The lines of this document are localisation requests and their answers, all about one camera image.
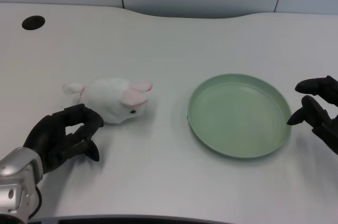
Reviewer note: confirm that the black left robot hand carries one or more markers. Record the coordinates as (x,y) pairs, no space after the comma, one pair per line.
(50,134)

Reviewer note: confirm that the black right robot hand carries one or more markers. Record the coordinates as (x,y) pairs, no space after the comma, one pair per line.
(320,118)

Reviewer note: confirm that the white rabbit plush doll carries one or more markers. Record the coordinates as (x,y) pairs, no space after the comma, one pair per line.
(116,101)

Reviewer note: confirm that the green round plate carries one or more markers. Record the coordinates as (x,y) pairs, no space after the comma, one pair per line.
(239,115)

